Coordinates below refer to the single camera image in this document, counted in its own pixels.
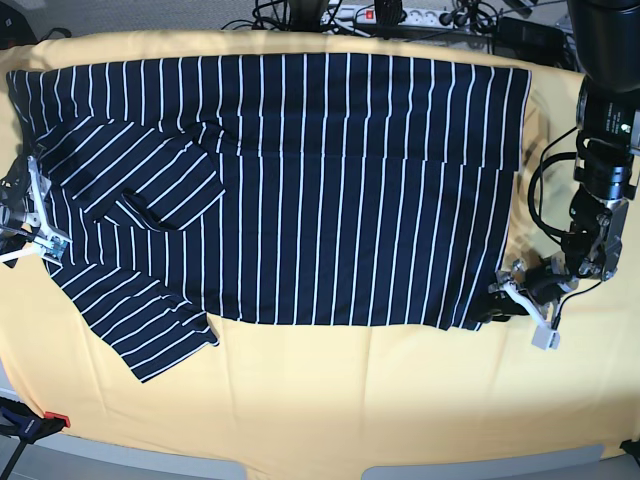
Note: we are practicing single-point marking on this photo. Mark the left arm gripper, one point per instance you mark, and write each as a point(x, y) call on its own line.
point(546, 283)

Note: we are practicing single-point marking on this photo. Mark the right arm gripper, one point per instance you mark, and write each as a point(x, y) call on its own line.
point(23, 213)

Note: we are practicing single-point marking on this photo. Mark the navy white striped T-shirt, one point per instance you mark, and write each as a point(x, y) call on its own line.
point(330, 189)

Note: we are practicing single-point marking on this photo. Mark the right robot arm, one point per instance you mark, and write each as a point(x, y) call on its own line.
point(19, 171)

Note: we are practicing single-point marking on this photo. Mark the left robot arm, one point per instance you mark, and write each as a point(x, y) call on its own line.
point(606, 35)

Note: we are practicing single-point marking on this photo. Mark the blue red table clamp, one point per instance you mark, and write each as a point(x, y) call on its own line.
point(19, 421)

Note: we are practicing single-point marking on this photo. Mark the black clamp at right corner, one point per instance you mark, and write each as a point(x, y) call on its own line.
point(632, 448)

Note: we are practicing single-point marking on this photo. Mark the black power adapter brick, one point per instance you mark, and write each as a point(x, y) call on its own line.
point(528, 41)

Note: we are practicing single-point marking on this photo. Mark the yellow table cloth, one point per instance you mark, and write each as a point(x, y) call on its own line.
point(330, 402)

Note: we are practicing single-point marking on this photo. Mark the white power strip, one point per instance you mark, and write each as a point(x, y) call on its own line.
point(359, 15)

